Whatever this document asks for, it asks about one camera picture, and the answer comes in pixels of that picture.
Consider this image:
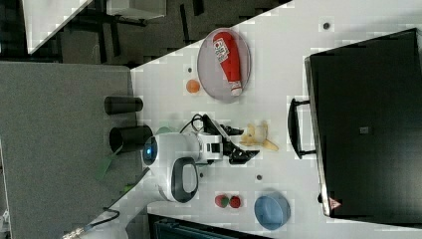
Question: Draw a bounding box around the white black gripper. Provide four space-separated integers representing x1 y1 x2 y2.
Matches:
198 115 259 164

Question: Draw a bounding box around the peeled toy banana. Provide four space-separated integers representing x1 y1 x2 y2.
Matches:
240 121 279 151

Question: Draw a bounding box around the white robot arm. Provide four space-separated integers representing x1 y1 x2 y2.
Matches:
63 115 258 239

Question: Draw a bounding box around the dark red toy strawberry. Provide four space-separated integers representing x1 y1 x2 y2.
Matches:
229 196 241 208

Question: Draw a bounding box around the grey round plate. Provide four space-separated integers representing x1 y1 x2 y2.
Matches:
197 28 251 104

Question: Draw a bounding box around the green perforated colander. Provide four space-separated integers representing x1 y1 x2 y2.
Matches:
155 126 179 134

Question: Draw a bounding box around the orange toy fruit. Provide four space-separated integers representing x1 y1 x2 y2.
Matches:
186 80 200 94

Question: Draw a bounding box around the blue cup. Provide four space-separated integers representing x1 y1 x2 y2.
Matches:
254 192 291 230

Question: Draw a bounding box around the red ketchup bottle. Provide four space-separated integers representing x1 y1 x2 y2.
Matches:
213 32 243 97

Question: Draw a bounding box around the small black cup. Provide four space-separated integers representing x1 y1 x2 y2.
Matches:
105 96 143 116

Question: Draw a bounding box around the green slotted spatula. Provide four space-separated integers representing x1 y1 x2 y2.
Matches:
96 145 122 180

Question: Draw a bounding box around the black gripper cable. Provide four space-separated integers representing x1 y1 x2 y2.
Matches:
179 114 205 134

